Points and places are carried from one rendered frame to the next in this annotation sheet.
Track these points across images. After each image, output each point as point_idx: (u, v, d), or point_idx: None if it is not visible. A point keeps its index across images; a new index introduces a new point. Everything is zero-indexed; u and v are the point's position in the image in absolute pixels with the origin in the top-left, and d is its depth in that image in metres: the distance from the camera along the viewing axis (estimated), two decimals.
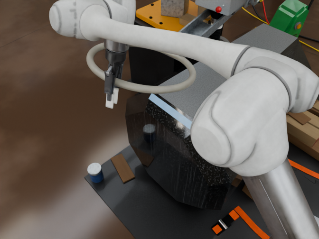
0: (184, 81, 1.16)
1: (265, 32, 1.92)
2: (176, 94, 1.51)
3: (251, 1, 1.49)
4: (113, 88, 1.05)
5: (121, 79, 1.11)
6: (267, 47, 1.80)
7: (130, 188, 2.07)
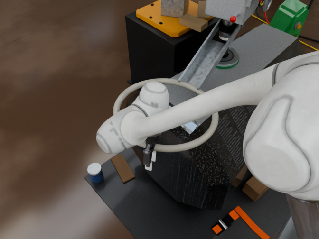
0: (209, 126, 1.22)
1: (265, 32, 1.92)
2: (176, 94, 1.51)
3: (263, 8, 1.44)
4: (151, 158, 1.14)
5: (157, 142, 1.19)
6: (267, 47, 1.80)
7: (130, 188, 2.07)
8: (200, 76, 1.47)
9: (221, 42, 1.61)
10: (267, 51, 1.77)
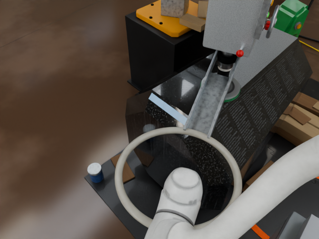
0: (234, 188, 1.03)
1: (265, 32, 1.92)
2: (176, 94, 1.51)
3: (268, 35, 1.27)
4: None
5: None
6: (267, 47, 1.80)
7: (130, 188, 2.07)
8: (206, 120, 1.27)
9: (221, 73, 1.43)
10: (267, 51, 1.77)
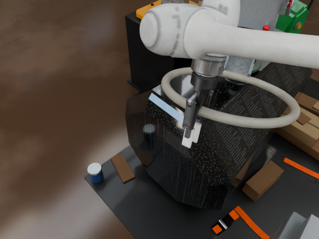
0: (290, 104, 0.96)
1: None
2: None
3: (288, 12, 1.40)
4: (194, 123, 0.82)
5: None
6: None
7: (130, 188, 2.07)
8: (241, 67, 1.25)
9: None
10: None
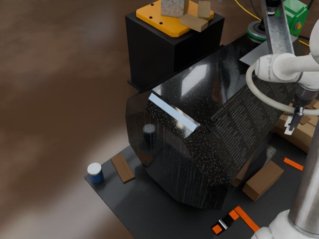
0: None
1: None
2: (176, 94, 1.51)
3: None
4: None
5: None
6: (267, 47, 1.80)
7: (130, 188, 2.07)
8: (281, 48, 1.64)
9: None
10: (267, 51, 1.77)
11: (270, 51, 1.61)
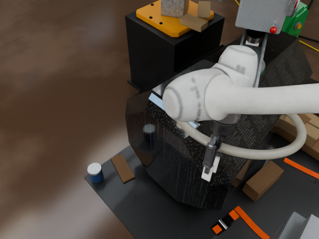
0: (297, 125, 1.01)
1: None
2: None
3: (293, 13, 1.40)
4: (213, 161, 0.87)
5: None
6: (267, 47, 1.80)
7: (130, 188, 2.07)
8: None
9: None
10: (267, 51, 1.77)
11: None
